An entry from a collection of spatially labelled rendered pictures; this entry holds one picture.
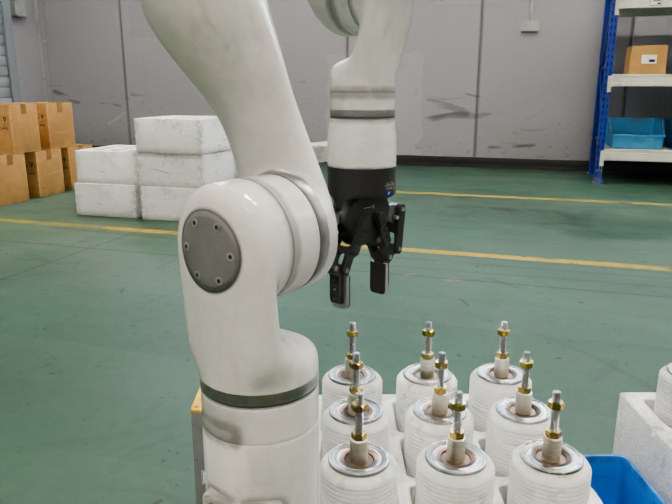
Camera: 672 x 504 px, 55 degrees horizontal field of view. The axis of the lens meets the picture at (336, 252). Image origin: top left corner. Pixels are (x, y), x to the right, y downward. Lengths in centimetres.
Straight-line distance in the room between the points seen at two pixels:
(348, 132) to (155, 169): 294
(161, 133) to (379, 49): 290
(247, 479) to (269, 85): 29
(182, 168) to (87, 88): 410
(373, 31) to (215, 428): 40
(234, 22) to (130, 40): 671
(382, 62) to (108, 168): 316
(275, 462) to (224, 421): 5
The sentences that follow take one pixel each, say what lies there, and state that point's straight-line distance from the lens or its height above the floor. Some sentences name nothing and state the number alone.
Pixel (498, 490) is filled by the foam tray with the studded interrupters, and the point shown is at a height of 18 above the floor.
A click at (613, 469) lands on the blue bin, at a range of 118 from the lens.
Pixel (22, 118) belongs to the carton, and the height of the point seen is 51.
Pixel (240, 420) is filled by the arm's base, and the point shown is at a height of 46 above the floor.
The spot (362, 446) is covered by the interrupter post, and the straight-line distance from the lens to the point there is 80.
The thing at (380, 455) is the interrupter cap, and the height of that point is 25.
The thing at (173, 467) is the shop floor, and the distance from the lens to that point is 131.
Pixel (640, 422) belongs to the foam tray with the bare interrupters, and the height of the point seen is 17.
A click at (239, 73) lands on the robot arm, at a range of 48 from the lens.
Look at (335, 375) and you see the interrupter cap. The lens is 103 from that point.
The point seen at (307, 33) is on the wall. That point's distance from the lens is 631.
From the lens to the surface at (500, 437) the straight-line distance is 95.
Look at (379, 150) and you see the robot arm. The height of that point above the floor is 63.
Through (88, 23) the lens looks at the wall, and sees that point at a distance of 747.
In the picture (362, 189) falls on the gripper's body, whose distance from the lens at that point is 67.
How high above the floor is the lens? 69
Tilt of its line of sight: 14 degrees down
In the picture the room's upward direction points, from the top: straight up
